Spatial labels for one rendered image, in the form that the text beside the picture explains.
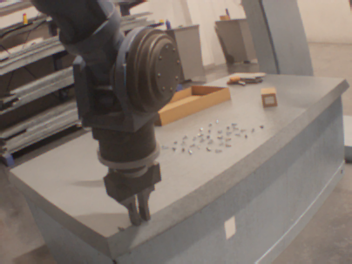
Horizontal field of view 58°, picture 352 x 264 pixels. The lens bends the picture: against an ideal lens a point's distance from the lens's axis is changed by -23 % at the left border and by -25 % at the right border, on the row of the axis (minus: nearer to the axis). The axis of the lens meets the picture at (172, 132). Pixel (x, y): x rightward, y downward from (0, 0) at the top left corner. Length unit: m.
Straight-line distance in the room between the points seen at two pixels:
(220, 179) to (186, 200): 0.14
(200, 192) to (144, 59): 0.50
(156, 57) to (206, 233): 0.68
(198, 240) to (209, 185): 0.21
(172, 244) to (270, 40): 1.91
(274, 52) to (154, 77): 2.09
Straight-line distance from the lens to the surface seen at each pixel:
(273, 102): 1.71
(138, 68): 0.69
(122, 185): 0.85
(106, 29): 0.65
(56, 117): 4.81
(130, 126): 0.74
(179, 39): 6.17
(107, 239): 0.92
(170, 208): 1.02
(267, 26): 2.72
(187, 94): 2.16
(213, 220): 1.23
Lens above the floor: 1.10
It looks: 16 degrees down
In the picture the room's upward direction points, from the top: 13 degrees counter-clockwise
